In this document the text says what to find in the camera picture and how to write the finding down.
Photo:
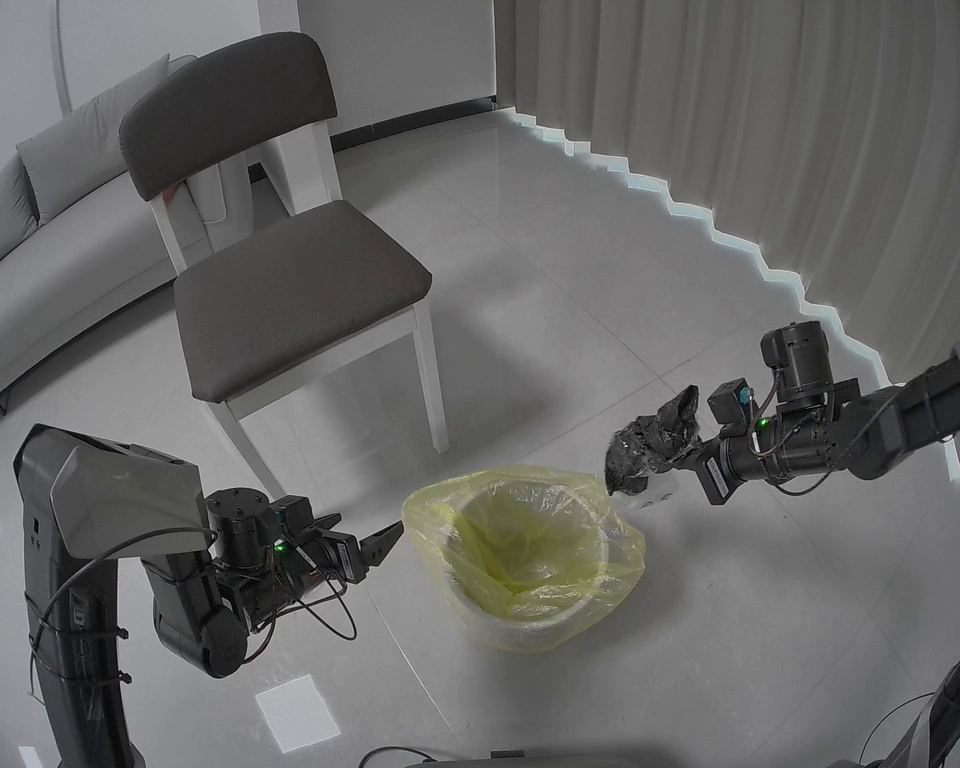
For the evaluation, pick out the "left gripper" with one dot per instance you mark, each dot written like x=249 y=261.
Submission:
x=334 y=559

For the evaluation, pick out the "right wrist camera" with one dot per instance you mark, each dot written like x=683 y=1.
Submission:
x=729 y=403

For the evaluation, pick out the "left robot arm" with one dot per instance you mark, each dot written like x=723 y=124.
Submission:
x=112 y=487

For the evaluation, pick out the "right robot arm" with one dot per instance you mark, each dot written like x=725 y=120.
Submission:
x=877 y=435

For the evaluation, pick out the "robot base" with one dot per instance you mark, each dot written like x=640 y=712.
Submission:
x=600 y=764

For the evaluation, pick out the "white curtain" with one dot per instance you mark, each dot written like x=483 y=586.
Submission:
x=750 y=150

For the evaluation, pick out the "black plastic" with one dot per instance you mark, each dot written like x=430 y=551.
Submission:
x=652 y=442

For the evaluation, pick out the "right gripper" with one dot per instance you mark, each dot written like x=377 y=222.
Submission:
x=742 y=459

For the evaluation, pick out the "grey cushioned white chair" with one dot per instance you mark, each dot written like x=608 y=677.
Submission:
x=300 y=285

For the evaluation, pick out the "pale grey cushion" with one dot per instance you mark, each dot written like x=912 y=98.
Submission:
x=90 y=135
x=15 y=202

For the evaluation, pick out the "white trash bin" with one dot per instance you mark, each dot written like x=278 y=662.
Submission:
x=525 y=630

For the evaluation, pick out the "pale grey sofa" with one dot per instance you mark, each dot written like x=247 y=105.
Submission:
x=67 y=262

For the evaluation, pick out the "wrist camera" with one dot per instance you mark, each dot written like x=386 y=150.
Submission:
x=294 y=514
x=729 y=403

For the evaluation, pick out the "yellow plastic bag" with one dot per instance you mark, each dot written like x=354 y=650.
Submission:
x=427 y=510

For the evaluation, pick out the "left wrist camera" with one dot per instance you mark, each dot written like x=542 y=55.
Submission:
x=294 y=514

